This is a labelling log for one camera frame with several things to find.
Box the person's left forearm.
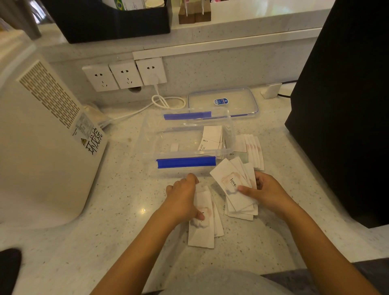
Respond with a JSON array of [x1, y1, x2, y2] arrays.
[[90, 210, 187, 295]]

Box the large black appliance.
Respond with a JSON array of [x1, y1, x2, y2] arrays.
[[285, 0, 389, 229]]

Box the white cards with small print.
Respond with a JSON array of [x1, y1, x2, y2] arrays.
[[198, 125, 224, 151]]

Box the pile of stained white cards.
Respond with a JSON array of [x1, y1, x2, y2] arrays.
[[187, 182, 225, 250]]

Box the person's left hand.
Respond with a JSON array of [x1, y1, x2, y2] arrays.
[[158, 174, 205, 227]]

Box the white power cable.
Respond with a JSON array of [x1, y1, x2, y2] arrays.
[[100, 83, 186, 125]]

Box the large white appliance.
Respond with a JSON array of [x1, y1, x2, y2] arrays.
[[0, 29, 108, 229]]

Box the black rounded object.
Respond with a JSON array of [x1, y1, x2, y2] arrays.
[[0, 248, 22, 295]]

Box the small white adapter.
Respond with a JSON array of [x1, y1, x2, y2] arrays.
[[260, 83, 283, 99]]

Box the brown wooden block holder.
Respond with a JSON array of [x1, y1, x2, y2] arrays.
[[178, 0, 212, 25]]

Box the black storage box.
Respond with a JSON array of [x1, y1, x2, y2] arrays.
[[41, 0, 172, 44]]

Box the white wall socket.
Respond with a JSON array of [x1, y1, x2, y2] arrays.
[[82, 64, 120, 92], [135, 57, 168, 86], [109, 60, 144, 90]]

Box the row of white cards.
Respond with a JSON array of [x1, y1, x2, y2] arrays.
[[234, 135, 265, 171]]

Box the fan of printed white cards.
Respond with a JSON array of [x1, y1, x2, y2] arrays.
[[210, 157, 259, 221]]

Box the clear container with blue clips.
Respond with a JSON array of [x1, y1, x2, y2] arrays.
[[134, 107, 236, 180]]

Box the black cable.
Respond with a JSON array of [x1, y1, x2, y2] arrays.
[[277, 80, 298, 98]]

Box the person's right forearm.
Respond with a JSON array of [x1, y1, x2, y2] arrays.
[[280, 201, 382, 295]]

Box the clear container lid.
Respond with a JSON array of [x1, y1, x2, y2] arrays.
[[187, 87, 259, 120]]

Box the person's grey garment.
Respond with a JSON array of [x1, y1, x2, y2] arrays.
[[143, 269, 294, 295]]

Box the person's right hand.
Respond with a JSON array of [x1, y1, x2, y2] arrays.
[[237, 171, 297, 221]]

